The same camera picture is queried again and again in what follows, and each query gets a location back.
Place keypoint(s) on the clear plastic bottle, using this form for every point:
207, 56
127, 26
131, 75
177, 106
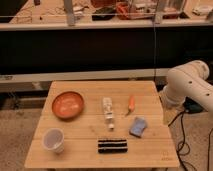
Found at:
108, 112

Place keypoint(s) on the wooden table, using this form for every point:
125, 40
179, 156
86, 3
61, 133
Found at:
155, 149

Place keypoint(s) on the white plastic cup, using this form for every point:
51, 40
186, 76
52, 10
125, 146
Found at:
53, 140

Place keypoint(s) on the long background workbench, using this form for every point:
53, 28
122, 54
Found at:
46, 40

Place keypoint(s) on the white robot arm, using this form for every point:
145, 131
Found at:
188, 81

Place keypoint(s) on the orange ceramic bowl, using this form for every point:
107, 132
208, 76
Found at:
67, 105

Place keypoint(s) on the blue sponge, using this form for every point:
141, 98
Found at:
138, 126

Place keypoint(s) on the orange carrot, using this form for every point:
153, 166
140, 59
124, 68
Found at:
131, 105

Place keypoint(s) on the black striped block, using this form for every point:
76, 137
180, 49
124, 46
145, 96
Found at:
107, 146

